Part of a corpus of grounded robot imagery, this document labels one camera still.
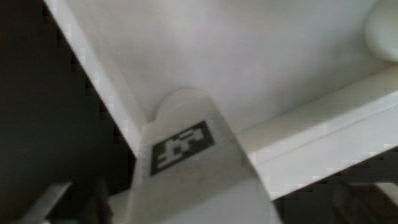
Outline white table leg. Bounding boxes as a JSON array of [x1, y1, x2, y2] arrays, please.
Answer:
[[127, 89, 283, 224]]

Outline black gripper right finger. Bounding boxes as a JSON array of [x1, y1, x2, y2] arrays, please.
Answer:
[[331, 182, 398, 224]]

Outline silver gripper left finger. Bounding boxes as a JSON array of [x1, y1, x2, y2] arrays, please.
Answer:
[[17, 181, 113, 224]]

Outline white square tabletop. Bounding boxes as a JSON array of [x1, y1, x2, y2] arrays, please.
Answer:
[[45, 0, 398, 197]]

